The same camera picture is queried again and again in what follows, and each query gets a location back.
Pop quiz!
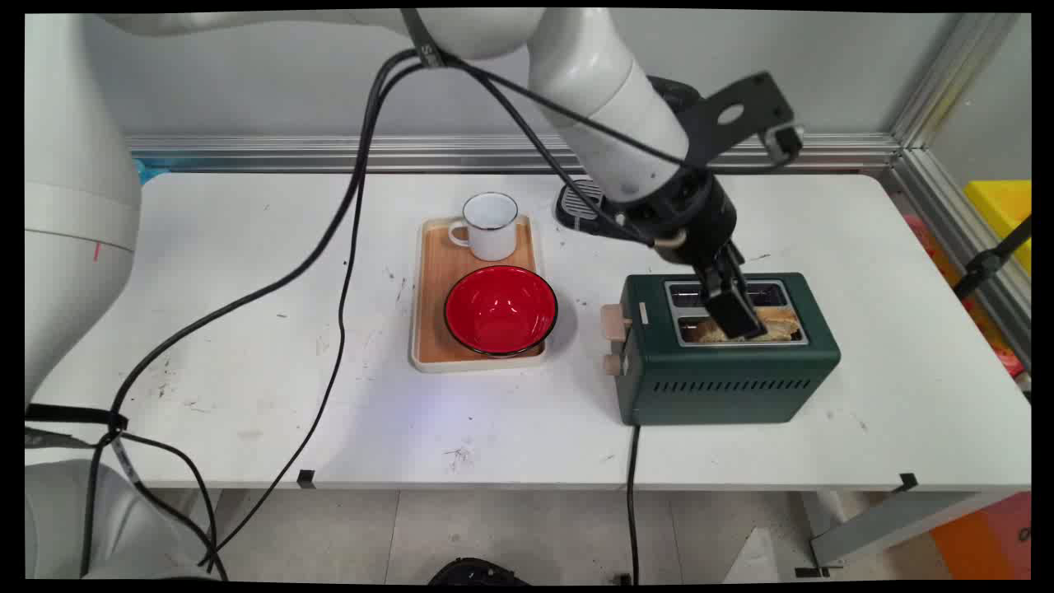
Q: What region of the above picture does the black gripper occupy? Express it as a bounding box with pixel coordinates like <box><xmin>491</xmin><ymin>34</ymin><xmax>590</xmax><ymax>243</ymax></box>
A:
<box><xmin>619</xmin><ymin>171</ymin><xmax>768</xmax><ymax>340</ymax></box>

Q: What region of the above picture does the beige toaster lever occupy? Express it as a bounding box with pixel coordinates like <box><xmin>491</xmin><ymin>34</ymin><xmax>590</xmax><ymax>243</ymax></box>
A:
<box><xmin>600</xmin><ymin>302</ymin><xmax>633</xmax><ymax>342</ymax></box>

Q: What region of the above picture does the toasted bread slice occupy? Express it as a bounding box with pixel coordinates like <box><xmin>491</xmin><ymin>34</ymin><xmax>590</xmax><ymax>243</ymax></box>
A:
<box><xmin>683</xmin><ymin>306</ymin><xmax>802</xmax><ymax>343</ymax></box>

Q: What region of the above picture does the dark green toaster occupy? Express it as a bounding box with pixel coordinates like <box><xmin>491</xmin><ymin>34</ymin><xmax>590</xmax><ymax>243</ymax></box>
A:
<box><xmin>618</xmin><ymin>272</ymin><xmax>842</xmax><ymax>427</ymax></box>

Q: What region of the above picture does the black ribbed round object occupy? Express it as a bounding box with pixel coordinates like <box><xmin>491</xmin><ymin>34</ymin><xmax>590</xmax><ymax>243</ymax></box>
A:
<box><xmin>555</xmin><ymin>176</ymin><xmax>614</xmax><ymax>238</ymax></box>

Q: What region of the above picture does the red bowl with black rim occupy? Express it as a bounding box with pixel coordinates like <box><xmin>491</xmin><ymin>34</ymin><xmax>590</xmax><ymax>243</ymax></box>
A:
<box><xmin>444</xmin><ymin>265</ymin><xmax>559</xmax><ymax>358</ymax></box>

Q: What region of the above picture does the white enamel mug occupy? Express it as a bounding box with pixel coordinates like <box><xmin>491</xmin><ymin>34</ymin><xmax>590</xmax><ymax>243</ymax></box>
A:
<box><xmin>448</xmin><ymin>192</ymin><xmax>520</xmax><ymax>263</ymax></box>

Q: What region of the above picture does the red plastic object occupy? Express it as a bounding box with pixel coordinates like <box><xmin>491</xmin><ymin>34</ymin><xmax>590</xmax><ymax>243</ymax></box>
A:
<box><xmin>904</xmin><ymin>214</ymin><xmax>1027</xmax><ymax>378</ymax></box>

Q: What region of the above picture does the white table leg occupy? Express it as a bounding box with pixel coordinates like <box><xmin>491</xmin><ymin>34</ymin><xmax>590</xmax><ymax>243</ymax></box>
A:
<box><xmin>809</xmin><ymin>490</ymin><xmax>1001</xmax><ymax>571</ymax></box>

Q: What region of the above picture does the yellow plastic bin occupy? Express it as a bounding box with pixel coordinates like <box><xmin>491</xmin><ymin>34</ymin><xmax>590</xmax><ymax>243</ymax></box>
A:
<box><xmin>963</xmin><ymin>179</ymin><xmax>1032</xmax><ymax>274</ymax></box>

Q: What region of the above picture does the wooden serving tray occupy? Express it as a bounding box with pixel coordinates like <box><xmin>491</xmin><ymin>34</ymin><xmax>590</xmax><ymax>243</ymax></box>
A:
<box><xmin>409</xmin><ymin>214</ymin><xmax>548</xmax><ymax>374</ymax></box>

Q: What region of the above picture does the orange box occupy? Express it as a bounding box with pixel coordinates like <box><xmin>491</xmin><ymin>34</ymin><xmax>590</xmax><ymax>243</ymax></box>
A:
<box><xmin>930</xmin><ymin>493</ymin><xmax>1032</xmax><ymax>581</ymax></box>

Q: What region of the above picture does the black object on floor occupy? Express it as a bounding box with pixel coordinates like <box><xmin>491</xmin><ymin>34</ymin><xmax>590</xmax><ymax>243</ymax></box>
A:
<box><xmin>427</xmin><ymin>558</ymin><xmax>529</xmax><ymax>586</ymax></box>

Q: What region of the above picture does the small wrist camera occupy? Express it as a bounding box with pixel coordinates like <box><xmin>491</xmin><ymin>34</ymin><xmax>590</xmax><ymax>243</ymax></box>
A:
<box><xmin>766</xmin><ymin>124</ymin><xmax>805</xmax><ymax>160</ymax></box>

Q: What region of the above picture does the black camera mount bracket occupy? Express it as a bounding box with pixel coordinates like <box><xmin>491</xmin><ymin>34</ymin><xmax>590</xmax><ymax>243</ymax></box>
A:
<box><xmin>677</xmin><ymin>72</ymin><xmax>804</xmax><ymax>170</ymax></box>

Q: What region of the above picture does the black toaster power cord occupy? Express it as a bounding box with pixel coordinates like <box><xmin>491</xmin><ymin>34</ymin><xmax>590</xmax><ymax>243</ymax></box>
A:
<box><xmin>625</xmin><ymin>423</ymin><xmax>642</xmax><ymax>586</ymax></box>

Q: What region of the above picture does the black camera cable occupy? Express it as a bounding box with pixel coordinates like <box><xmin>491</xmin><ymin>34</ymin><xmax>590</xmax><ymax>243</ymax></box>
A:
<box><xmin>461</xmin><ymin>62</ymin><xmax>783</xmax><ymax>170</ymax></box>

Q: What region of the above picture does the slanted aluminium frame rail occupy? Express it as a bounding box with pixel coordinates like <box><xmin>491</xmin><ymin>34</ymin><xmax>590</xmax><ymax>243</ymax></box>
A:
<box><xmin>888</xmin><ymin>12</ymin><xmax>1032</xmax><ymax>367</ymax></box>

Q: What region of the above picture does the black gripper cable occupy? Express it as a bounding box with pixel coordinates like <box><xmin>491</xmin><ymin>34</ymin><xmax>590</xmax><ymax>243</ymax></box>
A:
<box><xmin>445</xmin><ymin>56</ymin><xmax>660</xmax><ymax>246</ymax></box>

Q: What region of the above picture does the horizontal aluminium frame rail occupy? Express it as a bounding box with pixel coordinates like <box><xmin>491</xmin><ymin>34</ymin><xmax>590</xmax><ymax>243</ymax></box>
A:
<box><xmin>128</xmin><ymin>133</ymin><xmax>902</xmax><ymax>175</ymax></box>

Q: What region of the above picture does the long black robot cable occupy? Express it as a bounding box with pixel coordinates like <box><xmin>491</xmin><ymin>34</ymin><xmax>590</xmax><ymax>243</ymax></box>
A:
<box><xmin>198</xmin><ymin>62</ymin><xmax>429</xmax><ymax>573</ymax></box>
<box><xmin>78</xmin><ymin>49</ymin><xmax>425</xmax><ymax>577</ymax></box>

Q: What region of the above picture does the black cable strap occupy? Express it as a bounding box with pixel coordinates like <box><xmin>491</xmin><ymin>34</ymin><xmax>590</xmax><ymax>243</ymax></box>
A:
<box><xmin>25</xmin><ymin>403</ymin><xmax>129</xmax><ymax>451</ymax></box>

